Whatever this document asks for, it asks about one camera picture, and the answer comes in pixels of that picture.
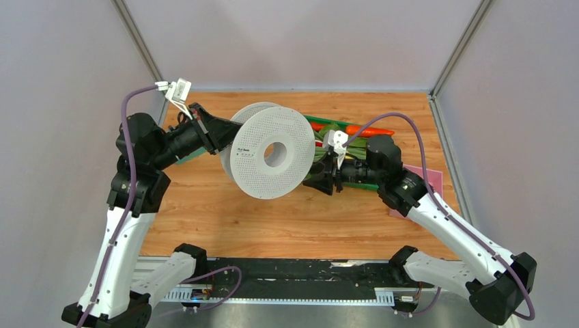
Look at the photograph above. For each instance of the teal small box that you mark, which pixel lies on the teal small box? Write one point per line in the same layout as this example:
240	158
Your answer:
191	156

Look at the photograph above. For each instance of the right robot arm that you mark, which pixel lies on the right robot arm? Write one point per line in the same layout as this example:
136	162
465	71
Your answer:
493	279

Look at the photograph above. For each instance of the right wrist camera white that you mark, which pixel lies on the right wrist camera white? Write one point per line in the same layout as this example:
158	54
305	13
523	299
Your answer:
336	140

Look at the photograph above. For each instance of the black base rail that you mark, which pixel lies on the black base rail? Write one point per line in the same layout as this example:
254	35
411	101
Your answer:
282	281

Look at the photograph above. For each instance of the pink plastic box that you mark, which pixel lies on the pink plastic box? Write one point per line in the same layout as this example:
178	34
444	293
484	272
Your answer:
434	177

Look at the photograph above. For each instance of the green plastic tray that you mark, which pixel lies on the green plastic tray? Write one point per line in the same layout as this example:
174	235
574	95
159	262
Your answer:
319	121

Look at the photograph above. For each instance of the grey filament spool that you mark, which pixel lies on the grey filament spool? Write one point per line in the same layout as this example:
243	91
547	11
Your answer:
272	152

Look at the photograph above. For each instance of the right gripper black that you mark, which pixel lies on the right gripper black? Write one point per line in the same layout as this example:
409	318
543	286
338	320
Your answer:
323	181

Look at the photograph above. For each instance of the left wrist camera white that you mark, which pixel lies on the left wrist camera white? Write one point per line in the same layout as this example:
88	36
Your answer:
176	93

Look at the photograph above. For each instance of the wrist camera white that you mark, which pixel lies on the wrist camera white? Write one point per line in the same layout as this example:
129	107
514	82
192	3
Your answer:
176	93
336	140

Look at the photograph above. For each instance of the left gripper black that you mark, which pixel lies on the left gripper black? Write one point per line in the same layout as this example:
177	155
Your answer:
214	133

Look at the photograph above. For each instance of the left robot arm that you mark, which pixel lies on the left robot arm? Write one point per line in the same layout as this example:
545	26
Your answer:
112	297

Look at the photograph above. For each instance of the orange carrot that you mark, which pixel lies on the orange carrot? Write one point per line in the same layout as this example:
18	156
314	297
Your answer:
358	131

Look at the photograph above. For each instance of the green leafy vegetable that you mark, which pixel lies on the green leafy vegetable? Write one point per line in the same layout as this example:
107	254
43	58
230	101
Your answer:
356	150

